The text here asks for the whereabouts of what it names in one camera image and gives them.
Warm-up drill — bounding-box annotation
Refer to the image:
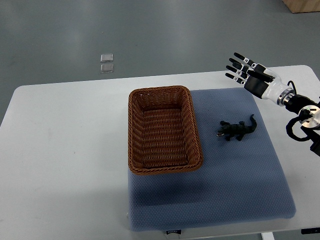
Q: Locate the blue foam cushion mat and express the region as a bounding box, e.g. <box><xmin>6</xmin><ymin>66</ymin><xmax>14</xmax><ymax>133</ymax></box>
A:
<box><xmin>128</xmin><ymin>88</ymin><xmax>296</xmax><ymax>232</ymax></box>

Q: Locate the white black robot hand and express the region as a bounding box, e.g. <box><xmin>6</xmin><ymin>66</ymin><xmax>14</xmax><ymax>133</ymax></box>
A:
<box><xmin>225</xmin><ymin>52</ymin><xmax>296</xmax><ymax>106</ymax></box>

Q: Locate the wooden box corner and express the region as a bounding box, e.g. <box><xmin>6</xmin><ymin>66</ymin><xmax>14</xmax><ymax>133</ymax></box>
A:
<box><xmin>282</xmin><ymin>0</ymin><xmax>320</xmax><ymax>14</ymax></box>

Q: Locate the upper metal floor plate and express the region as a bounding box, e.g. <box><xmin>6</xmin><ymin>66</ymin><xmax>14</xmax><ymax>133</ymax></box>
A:
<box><xmin>100</xmin><ymin>53</ymin><xmax>114</xmax><ymax>63</ymax></box>

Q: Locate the dark toy crocodile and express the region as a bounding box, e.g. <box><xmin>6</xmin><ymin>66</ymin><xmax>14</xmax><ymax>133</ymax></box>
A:
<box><xmin>216</xmin><ymin>114</ymin><xmax>257</xmax><ymax>141</ymax></box>

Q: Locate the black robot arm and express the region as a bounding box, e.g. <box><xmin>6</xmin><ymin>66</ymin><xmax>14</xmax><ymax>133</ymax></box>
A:
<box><xmin>282</xmin><ymin>93</ymin><xmax>320</xmax><ymax>156</ymax></box>

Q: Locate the brown wicker basket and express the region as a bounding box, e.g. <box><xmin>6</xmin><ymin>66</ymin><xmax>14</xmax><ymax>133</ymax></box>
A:
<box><xmin>128</xmin><ymin>85</ymin><xmax>203</xmax><ymax>176</ymax></box>

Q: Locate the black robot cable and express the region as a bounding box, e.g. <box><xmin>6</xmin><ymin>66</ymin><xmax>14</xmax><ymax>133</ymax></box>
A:
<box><xmin>286</xmin><ymin>80</ymin><xmax>297</xmax><ymax>95</ymax></box>

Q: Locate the black table control panel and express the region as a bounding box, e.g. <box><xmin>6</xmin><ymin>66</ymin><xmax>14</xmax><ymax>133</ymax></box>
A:
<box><xmin>301</xmin><ymin>227</ymin><xmax>320</xmax><ymax>235</ymax></box>

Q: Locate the white table leg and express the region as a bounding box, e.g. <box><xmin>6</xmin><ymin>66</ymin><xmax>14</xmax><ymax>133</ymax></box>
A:
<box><xmin>261</xmin><ymin>232</ymin><xmax>275</xmax><ymax>240</ymax></box>

